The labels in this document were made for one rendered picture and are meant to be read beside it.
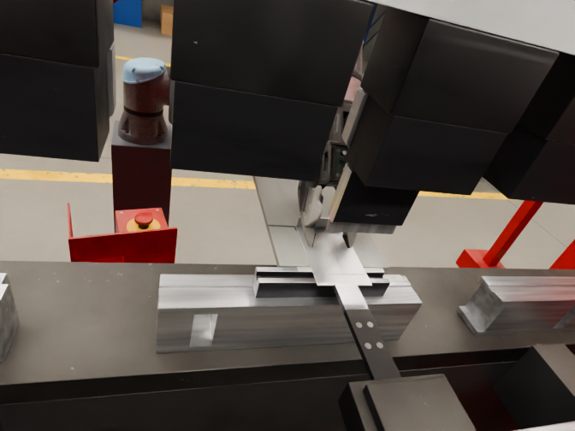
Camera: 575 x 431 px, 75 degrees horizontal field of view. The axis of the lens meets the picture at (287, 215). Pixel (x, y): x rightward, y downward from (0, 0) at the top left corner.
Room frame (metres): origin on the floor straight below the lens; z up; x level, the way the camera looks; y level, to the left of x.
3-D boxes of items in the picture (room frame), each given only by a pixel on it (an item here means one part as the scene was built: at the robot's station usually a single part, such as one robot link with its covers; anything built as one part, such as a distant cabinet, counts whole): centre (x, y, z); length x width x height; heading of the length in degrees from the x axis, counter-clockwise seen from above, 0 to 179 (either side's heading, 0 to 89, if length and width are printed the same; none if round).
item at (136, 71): (1.09, 0.52, 0.94); 0.13 x 0.12 x 0.14; 129
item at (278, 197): (0.55, -0.04, 1.00); 0.26 x 0.18 x 0.01; 22
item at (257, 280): (0.41, -0.08, 0.98); 0.20 x 0.03 x 0.03; 112
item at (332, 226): (0.42, -0.10, 1.13); 0.10 x 0.02 x 0.10; 112
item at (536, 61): (0.43, -0.12, 1.26); 0.15 x 0.09 x 0.17; 112
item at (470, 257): (1.94, -1.27, 0.41); 0.25 x 0.20 x 0.83; 22
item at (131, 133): (1.08, 0.52, 0.82); 0.15 x 0.15 x 0.10
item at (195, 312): (0.40, -0.05, 0.92); 0.39 x 0.06 x 0.10; 112
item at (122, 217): (0.61, 0.34, 0.75); 0.20 x 0.16 x 0.18; 125
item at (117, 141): (1.08, 0.52, 0.39); 0.18 x 0.18 x 0.78; 26
